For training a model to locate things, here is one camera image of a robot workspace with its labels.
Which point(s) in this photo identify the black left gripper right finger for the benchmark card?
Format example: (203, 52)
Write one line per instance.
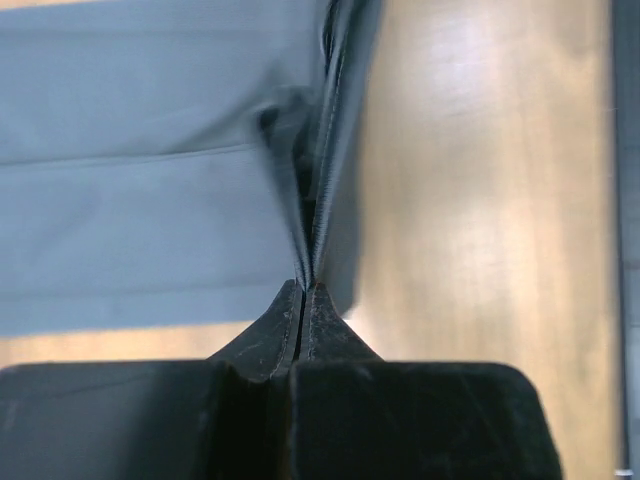
(353, 415)

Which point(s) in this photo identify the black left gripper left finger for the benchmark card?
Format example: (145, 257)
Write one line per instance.
(163, 419)

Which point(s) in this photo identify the grey t shirt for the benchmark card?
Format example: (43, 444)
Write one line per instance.
(175, 162)

